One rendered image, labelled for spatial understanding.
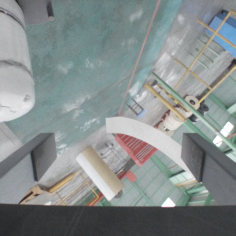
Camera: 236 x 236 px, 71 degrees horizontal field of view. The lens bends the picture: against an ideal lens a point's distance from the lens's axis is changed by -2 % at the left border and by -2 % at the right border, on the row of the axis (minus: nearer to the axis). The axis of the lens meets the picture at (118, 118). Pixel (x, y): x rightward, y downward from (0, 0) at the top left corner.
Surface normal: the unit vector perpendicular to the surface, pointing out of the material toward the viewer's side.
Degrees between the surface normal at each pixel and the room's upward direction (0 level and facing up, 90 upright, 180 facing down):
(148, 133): 94
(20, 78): 65
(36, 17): 25
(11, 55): 70
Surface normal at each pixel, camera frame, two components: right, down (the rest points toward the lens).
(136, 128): -0.72, 0.24
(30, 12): 0.29, 0.91
